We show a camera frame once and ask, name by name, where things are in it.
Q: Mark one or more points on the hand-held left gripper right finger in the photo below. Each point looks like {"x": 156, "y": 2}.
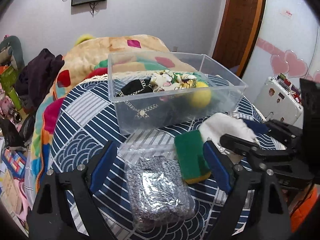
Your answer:
{"x": 217, "y": 165}

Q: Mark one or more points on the pink heart wall stickers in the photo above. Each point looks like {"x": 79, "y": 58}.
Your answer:
{"x": 290, "y": 63}

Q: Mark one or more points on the grey green cushion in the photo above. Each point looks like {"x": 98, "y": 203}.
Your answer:
{"x": 15, "y": 42}

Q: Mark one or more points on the white wall socket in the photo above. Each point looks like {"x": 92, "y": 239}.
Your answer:
{"x": 175, "y": 48}

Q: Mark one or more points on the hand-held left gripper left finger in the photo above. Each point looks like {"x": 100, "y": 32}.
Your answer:
{"x": 103, "y": 166}

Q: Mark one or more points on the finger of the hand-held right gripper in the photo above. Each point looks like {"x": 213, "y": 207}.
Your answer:
{"x": 237, "y": 143}
{"x": 258, "y": 127}

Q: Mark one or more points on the floral printed cloth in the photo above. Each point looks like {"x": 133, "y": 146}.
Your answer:
{"x": 175, "y": 80}

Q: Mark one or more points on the white soft cloth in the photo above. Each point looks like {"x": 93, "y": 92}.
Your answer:
{"x": 225, "y": 126}

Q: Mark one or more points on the brown wooden door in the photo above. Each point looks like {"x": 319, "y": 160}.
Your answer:
{"x": 240, "y": 17}

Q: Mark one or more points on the blue white patterned cover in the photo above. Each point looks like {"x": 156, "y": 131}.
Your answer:
{"x": 82, "y": 135}

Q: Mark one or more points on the clear plastic storage box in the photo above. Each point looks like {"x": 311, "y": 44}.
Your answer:
{"x": 175, "y": 97}

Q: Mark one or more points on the colourful checked box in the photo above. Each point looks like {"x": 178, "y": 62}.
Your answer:
{"x": 15, "y": 161}

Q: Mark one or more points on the red white wall label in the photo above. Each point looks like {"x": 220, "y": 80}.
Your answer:
{"x": 288, "y": 13}

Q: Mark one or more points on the green and yellow sponge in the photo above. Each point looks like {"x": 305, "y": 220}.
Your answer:
{"x": 187, "y": 152}

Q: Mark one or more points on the green bottle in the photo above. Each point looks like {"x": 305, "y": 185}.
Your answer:
{"x": 10, "y": 82}

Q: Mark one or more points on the black bag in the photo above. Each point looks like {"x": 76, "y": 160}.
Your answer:
{"x": 15, "y": 132}

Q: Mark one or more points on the yellow green plush toy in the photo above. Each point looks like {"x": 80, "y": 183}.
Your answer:
{"x": 83, "y": 38}

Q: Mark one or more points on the dark purple clothing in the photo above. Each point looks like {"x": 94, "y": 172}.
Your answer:
{"x": 37, "y": 75}

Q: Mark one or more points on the person's right forearm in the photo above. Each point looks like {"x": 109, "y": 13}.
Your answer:
{"x": 303, "y": 207}

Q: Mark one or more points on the bagged silver scouring pad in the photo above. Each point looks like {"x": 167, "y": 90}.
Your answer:
{"x": 155, "y": 185}

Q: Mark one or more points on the yellow soft ball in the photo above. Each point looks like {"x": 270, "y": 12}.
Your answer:
{"x": 200, "y": 96}

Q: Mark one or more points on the colourful patchwork blanket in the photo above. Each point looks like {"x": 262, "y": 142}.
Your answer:
{"x": 82, "y": 57}

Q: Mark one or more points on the white stickered suitcase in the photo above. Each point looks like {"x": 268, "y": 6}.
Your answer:
{"x": 275, "y": 100}

